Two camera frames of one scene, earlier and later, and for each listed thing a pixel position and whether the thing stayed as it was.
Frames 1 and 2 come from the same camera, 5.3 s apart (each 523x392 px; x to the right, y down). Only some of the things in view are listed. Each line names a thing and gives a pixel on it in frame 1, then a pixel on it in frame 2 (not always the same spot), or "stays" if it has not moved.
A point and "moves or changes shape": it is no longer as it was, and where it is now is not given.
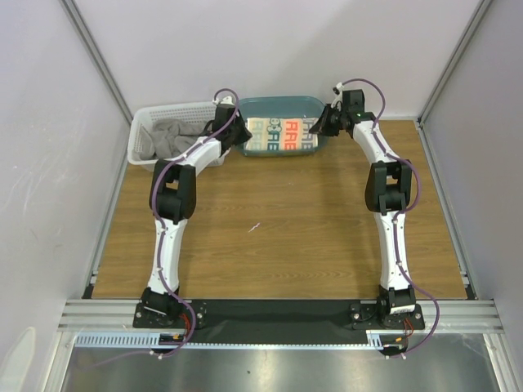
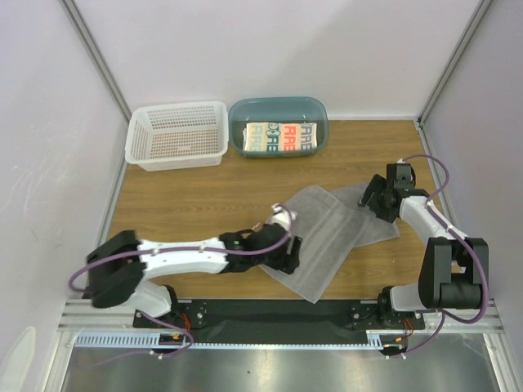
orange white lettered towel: x=281 y=134 moves or changes shape
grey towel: x=160 y=139 → x=331 y=224
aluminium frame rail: x=111 y=323 stays
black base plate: x=273 y=320 stays
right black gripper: x=324 y=124 → x=378 y=196
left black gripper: x=244 y=135 → x=288 y=261
